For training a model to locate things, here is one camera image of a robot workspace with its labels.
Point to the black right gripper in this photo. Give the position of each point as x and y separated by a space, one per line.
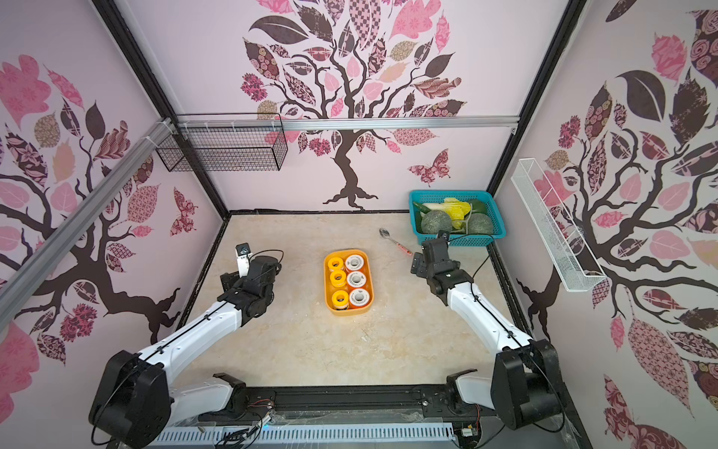
425 263

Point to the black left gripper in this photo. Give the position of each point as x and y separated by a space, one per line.
230 281

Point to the orange tape roll mid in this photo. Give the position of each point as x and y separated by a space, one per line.
356 279

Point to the orange tape roll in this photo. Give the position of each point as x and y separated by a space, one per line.
360 298
354 262

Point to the yellow plastic storage box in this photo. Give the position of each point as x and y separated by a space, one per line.
329 289

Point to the yellow tape roll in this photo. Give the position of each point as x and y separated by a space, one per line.
338 279
340 300
335 263

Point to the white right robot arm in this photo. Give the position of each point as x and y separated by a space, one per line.
525 386

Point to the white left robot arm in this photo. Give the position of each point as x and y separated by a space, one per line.
136 398

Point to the green melon left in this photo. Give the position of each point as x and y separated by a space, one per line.
436 221

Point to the green melon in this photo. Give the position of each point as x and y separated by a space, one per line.
436 221
480 224

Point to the green melon right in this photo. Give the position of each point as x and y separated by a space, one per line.
480 224

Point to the teal plastic basket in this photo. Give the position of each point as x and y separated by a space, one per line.
480 201

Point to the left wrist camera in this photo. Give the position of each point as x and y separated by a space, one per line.
244 255

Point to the spoon with pink handle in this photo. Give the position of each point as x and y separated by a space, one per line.
386 235

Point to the black base frame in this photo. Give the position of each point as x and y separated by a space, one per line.
428 400

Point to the white wire wall shelf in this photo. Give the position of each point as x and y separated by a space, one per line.
544 195

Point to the black wire wall basket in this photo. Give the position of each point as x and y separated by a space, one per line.
225 142

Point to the white slotted cable duct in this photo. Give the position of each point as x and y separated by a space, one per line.
309 435

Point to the aluminium rail back wall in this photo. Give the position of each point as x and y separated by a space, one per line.
359 123

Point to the aluminium rail wall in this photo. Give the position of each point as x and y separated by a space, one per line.
359 123
32 274

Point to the aluminium rail left wall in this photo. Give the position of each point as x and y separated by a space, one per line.
32 274

